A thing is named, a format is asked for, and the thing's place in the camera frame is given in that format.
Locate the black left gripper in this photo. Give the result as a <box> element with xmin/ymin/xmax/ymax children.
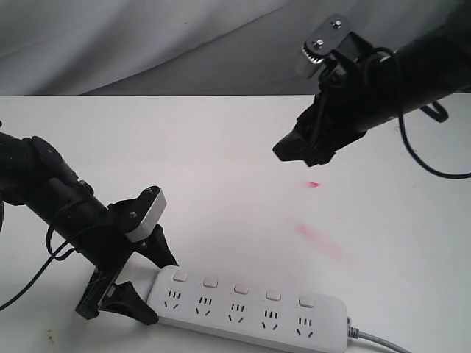
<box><xmin>75</xmin><ymin>199</ymin><xmax>178</xmax><ymax>326</ymax></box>

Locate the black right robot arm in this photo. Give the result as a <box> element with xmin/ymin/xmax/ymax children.
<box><xmin>273</xmin><ymin>1</ymin><xmax>470</xmax><ymax>167</ymax></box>

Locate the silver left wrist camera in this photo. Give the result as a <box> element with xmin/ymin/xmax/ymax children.
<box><xmin>120</xmin><ymin>186</ymin><xmax>166</xmax><ymax>243</ymax></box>

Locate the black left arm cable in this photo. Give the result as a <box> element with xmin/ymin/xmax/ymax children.
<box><xmin>0</xmin><ymin>204</ymin><xmax>111</xmax><ymax>310</ymax></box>

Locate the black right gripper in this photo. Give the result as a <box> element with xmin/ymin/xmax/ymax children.
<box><xmin>272</xmin><ymin>58</ymin><xmax>372</xmax><ymax>167</ymax></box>

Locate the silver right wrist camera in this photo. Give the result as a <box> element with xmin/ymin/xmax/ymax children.
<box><xmin>294</xmin><ymin>14</ymin><xmax>352</xmax><ymax>79</ymax></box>

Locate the white backdrop cloth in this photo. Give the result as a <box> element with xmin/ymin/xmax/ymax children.
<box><xmin>1</xmin><ymin>1</ymin><xmax>470</xmax><ymax>96</ymax></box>

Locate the grey power cable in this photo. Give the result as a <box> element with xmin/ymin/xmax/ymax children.
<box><xmin>345</xmin><ymin>315</ymin><xmax>411</xmax><ymax>353</ymax></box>

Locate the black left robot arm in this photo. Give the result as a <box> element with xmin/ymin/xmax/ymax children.
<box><xmin>1</xmin><ymin>133</ymin><xmax>177</xmax><ymax>325</ymax></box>

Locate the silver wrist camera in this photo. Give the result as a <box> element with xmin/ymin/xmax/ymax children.
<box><xmin>294</xmin><ymin>14</ymin><xmax>352</xmax><ymax>79</ymax></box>
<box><xmin>120</xmin><ymin>186</ymin><xmax>166</xmax><ymax>243</ymax></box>

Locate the white five-socket power strip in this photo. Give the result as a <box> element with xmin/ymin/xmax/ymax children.
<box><xmin>147</xmin><ymin>266</ymin><xmax>348</xmax><ymax>352</ymax></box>

